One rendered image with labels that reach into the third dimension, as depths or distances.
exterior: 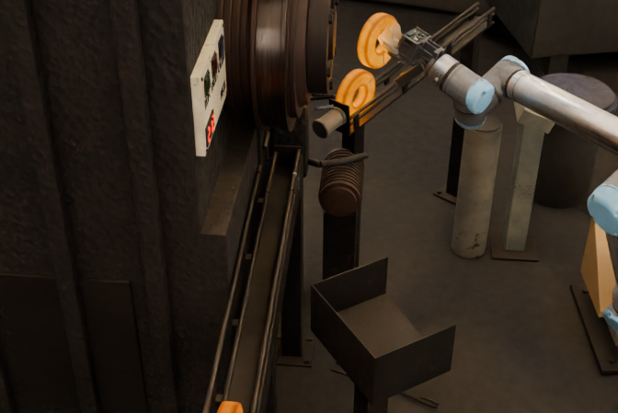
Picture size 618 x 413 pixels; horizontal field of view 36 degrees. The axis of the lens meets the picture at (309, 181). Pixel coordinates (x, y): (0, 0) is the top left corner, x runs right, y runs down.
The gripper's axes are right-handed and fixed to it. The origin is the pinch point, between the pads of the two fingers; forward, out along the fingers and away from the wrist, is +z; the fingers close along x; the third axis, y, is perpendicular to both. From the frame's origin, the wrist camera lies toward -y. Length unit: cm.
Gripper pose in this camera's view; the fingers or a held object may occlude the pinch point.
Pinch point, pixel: (379, 34)
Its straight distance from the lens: 271.2
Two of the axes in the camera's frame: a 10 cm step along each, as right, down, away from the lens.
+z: -7.3, -5.8, 3.6
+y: 2.1, -6.9, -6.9
